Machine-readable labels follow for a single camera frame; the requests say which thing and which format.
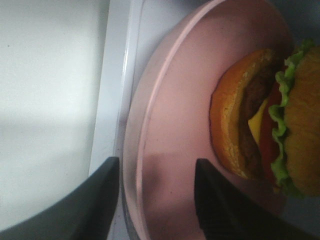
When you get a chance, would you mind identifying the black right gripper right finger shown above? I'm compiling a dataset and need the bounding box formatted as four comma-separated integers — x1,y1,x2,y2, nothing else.
194,158,316,240

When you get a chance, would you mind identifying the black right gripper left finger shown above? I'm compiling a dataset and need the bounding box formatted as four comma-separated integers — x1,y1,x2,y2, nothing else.
0,157,120,240

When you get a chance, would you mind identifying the pink round plate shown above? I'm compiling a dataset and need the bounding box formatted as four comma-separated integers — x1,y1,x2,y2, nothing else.
123,0,293,240

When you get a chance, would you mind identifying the toy hamburger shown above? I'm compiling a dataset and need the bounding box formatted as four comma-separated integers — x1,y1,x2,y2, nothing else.
209,39,320,197

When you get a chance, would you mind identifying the white microwave oven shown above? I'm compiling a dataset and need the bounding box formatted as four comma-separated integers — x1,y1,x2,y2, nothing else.
87,0,320,240

